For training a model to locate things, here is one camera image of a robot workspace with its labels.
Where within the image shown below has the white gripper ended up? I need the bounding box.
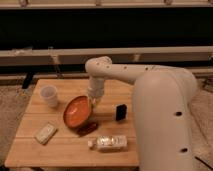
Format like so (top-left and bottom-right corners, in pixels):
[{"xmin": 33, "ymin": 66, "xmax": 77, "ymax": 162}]
[{"xmin": 87, "ymin": 77, "xmax": 105, "ymax": 99}]

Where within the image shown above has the orange ceramic bowl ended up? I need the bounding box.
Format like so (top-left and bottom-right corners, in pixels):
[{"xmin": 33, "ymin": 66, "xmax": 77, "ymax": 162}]
[{"xmin": 63, "ymin": 96, "xmax": 92, "ymax": 129}]

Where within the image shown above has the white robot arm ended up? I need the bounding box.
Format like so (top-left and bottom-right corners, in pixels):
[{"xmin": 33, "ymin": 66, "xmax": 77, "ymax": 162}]
[{"xmin": 85, "ymin": 56, "xmax": 197, "ymax": 171}]

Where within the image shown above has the small black box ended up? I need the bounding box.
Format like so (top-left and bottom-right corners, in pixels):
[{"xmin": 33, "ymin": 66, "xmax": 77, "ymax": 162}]
[{"xmin": 116, "ymin": 104, "xmax": 127, "ymax": 121}]

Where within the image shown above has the dark red snack packet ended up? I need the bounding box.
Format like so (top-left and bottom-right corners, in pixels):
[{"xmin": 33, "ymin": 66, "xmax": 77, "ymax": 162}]
[{"xmin": 77, "ymin": 122, "xmax": 98, "ymax": 136}]

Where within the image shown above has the translucent plastic cup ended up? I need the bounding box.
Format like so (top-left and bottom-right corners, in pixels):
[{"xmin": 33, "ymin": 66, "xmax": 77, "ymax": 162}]
[{"xmin": 39, "ymin": 85, "xmax": 58, "ymax": 108}]

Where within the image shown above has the clear plastic bottle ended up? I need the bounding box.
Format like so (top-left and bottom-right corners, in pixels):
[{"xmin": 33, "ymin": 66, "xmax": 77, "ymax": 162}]
[{"xmin": 88, "ymin": 135, "xmax": 128, "ymax": 151}]

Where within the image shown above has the long white shelf rail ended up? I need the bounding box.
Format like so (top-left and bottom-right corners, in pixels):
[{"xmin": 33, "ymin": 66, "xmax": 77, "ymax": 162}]
[{"xmin": 0, "ymin": 46, "xmax": 213, "ymax": 66}]

